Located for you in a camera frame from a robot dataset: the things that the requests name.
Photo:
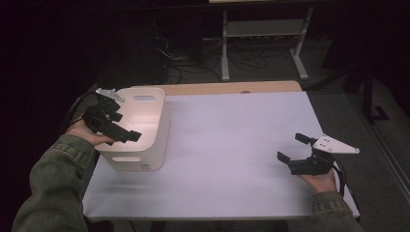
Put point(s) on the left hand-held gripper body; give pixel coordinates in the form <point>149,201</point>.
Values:
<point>100,116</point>

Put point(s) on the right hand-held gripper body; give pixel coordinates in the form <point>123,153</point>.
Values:
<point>317,161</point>

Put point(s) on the white plastic bin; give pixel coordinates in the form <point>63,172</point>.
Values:
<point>146,129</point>

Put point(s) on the person's right hand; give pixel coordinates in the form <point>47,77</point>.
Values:
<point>320,183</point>

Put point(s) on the person's left hand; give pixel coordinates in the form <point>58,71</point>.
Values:
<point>85,133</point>

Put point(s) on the dark metal stand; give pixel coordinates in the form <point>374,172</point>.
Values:
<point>367,96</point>

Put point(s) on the white metal frame desk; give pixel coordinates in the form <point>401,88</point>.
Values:
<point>264,29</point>

